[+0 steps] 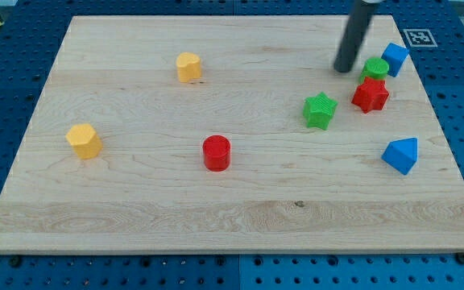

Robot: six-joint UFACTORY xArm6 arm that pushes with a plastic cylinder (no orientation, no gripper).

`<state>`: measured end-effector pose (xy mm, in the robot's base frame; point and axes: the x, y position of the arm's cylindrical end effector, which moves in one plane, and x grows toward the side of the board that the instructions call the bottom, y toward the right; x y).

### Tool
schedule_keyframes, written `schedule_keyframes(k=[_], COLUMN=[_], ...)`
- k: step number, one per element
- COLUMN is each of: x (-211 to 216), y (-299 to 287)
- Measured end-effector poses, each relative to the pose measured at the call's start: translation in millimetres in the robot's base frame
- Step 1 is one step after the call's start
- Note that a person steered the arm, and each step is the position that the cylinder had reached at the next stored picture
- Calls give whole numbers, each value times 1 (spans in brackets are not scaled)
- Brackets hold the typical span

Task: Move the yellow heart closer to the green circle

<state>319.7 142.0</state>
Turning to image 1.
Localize green star block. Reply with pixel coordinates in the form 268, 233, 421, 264
303, 92, 338, 131

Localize yellow heart block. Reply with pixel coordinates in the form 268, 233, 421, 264
176, 52, 202, 83

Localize yellow hexagon block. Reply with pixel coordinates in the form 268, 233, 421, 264
65, 123, 103, 160

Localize red star block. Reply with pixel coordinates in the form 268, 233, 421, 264
351, 77, 390, 114

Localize blue triangular prism block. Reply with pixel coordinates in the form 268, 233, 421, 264
381, 137, 418, 175

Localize blue cube block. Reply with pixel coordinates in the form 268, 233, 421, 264
381, 43, 409, 77

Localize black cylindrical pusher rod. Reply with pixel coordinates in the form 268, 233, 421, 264
333, 0, 380, 73

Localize red cylinder block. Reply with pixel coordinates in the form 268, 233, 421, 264
202, 135, 231, 172

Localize green cylinder block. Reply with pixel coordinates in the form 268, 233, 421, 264
358, 57, 390, 84

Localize white fiducial marker tag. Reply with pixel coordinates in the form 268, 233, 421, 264
404, 28, 437, 48

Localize wooden board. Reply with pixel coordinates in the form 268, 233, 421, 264
0, 15, 464, 255

